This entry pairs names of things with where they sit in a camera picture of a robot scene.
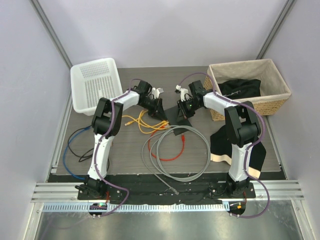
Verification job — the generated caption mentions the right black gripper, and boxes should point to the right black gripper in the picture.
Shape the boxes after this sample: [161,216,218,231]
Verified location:
[176,99,201,124]

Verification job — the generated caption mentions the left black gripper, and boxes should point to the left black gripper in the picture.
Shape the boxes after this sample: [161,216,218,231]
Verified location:
[139,97,168,122]

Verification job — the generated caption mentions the black network switch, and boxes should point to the black network switch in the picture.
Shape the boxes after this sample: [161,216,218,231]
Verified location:
[164,105,192,127]

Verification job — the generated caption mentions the short yellow ethernet cable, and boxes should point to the short yellow ethernet cable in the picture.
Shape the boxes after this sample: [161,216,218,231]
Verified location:
[124,109,171,135]

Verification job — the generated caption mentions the grey ethernet cable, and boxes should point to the grey ethernet cable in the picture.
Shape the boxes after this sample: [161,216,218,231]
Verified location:
[141,125,211,196]

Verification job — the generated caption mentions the blue ethernet cable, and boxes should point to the blue ethernet cable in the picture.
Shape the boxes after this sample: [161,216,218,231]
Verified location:
[62,126,92,181]

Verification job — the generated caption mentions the black power cable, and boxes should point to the black power cable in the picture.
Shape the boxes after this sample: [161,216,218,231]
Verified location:
[67,127,110,173]

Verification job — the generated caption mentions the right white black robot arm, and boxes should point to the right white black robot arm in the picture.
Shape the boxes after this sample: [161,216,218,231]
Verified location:
[175,80,262,198]

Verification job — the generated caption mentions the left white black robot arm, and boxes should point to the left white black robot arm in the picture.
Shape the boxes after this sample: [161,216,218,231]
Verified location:
[75,79,166,200]

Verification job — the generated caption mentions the black cloth with beige stripe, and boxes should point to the black cloth with beige stripe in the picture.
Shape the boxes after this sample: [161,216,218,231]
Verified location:
[210,125,267,179]

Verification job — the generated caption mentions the black cloth in basket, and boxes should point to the black cloth in basket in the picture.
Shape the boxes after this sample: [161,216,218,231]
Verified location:
[218,79,261,100]

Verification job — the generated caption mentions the white perforated plastic basket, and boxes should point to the white perforated plastic basket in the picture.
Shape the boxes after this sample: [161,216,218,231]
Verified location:
[70,57,123,116]

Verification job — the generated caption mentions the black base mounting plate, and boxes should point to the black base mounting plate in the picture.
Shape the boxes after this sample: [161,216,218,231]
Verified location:
[75,180,256,205]

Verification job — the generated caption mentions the wicker basket with liner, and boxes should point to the wicker basket with liner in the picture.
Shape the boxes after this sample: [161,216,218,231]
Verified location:
[203,59,292,116]

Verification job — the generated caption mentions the red ethernet cable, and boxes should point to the red ethernet cable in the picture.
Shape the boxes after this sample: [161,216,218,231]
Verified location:
[148,131,187,161]

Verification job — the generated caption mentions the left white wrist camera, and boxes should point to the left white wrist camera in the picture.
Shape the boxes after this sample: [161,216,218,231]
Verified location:
[151,87,164,99]

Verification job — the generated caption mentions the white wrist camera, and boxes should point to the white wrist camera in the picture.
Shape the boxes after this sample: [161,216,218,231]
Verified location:
[175,85,192,102]
[151,87,164,99]

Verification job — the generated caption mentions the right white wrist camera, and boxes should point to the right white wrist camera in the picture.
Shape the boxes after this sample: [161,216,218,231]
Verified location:
[175,85,192,102]

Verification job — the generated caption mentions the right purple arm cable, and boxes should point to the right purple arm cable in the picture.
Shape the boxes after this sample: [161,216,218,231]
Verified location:
[179,72,271,218]

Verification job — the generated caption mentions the aluminium frame rail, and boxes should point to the aluminium frame rail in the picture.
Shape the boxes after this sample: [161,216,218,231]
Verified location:
[31,180,304,215]

